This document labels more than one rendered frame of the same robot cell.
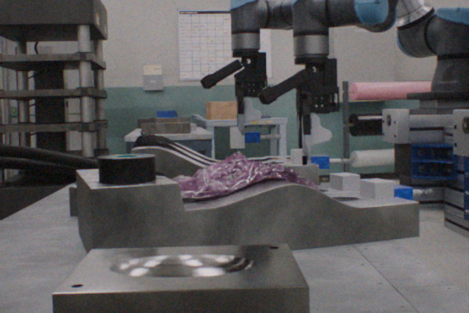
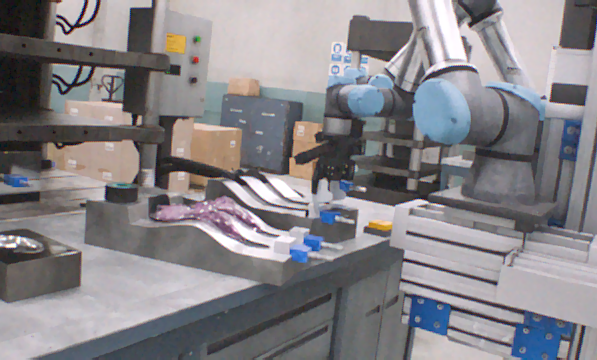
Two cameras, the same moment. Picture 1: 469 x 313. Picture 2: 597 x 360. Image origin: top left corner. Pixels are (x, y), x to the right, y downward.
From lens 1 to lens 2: 0.97 m
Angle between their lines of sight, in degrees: 34
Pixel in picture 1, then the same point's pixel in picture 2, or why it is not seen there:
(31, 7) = (387, 37)
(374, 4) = (357, 102)
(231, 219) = (154, 236)
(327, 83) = (339, 157)
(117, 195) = (97, 206)
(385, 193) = (282, 249)
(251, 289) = not seen: outside the picture
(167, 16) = (540, 50)
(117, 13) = not seen: hidden behind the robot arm
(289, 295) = (2, 266)
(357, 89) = not seen: outside the picture
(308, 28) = (327, 112)
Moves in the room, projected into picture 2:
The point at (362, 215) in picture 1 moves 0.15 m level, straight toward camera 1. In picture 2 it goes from (238, 258) to (177, 266)
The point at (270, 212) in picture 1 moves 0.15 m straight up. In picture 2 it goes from (177, 238) to (182, 172)
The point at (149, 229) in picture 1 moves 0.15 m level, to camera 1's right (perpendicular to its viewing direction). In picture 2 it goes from (111, 229) to (153, 245)
